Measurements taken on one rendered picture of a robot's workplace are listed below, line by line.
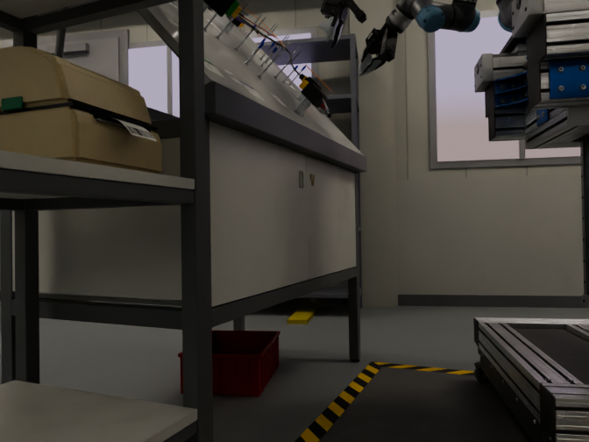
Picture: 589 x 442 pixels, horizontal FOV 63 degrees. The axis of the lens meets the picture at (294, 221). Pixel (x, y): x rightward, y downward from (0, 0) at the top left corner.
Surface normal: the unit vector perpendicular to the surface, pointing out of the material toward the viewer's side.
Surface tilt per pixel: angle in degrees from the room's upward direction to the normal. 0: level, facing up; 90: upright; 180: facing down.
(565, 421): 90
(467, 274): 90
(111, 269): 90
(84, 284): 90
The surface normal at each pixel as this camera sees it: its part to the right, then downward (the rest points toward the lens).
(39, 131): -0.34, -0.01
